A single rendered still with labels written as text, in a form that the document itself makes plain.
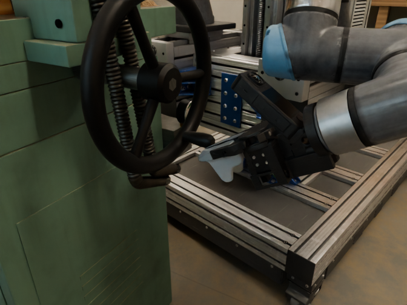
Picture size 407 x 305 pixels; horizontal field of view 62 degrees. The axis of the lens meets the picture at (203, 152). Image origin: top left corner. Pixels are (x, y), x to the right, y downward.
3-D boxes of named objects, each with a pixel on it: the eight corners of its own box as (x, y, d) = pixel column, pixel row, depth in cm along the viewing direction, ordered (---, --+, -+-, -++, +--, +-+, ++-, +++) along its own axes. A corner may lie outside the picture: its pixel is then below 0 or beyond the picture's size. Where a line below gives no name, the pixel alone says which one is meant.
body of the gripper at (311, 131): (251, 192, 49) (332, 175, 42) (226, 139, 48) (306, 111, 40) (270, 170, 55) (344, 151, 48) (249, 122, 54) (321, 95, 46)
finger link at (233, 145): (208, 164, 50) (258, 148, 45) (204, 154, 50) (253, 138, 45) (223, 152, 54) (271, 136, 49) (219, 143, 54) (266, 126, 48)
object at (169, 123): (175, 160, 87) (174, 131, 83) (139, 149, 93) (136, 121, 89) (193, 147, 93) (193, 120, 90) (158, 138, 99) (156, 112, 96)
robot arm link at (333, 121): (341, 97, 38) (354, 81, 44) (303, 110, 41) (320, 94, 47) (365, 157, 39) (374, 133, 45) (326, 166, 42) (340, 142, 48)
